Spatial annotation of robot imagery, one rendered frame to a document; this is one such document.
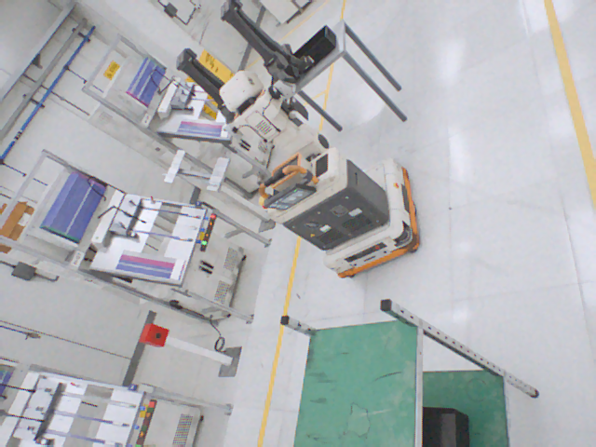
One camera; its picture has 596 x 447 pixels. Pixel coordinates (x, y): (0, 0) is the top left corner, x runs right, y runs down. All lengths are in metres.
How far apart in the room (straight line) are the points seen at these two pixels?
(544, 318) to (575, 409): 0.38
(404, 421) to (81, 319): 4.17
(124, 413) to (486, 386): 2.21
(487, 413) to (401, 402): 0.61
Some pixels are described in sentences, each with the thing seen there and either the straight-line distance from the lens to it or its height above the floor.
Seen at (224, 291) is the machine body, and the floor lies 0.14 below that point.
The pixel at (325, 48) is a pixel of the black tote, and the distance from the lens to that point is 3.15.
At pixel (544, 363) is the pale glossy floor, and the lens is 2.14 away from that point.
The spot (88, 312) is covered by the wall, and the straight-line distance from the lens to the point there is 5.03.
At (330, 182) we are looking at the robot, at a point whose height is 0.78.
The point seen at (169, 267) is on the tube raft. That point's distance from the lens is 3.30.
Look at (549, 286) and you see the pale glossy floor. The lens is 2.23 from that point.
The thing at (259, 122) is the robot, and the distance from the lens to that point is 2.37.
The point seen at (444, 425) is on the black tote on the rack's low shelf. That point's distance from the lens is 1.85.
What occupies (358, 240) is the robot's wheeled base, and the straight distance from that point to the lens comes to 2.57.
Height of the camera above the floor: 1.98
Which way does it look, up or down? 34 degrees down
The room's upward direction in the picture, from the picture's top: 56 degrees counter-clockwise
